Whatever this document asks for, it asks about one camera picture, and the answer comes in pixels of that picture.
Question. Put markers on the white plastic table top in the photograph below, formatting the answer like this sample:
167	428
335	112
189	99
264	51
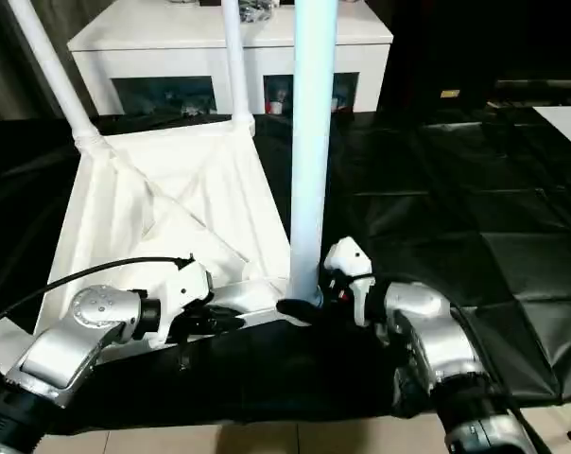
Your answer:
148	198

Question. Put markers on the white plastic table leg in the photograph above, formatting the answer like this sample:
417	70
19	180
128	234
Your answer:
309	142
49	61
233	61
2	321

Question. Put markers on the black mat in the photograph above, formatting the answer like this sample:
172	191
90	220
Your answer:
455	213

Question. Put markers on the small yellow tag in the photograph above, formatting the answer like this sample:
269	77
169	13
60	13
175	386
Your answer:
450	93

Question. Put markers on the white flat board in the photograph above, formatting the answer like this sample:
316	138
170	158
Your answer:
569	127

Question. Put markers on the dark low shelf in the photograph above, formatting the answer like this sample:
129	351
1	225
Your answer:
541	92

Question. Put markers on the white cabinet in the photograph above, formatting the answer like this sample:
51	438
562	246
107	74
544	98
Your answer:
148	38

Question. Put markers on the glass bowl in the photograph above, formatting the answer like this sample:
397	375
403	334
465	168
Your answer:
257	9

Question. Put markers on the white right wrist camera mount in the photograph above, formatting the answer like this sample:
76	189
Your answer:
347	255

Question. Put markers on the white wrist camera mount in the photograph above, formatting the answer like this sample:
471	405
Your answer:
347	255
181	288

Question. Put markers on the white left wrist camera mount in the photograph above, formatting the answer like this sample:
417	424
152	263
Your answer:
181	288

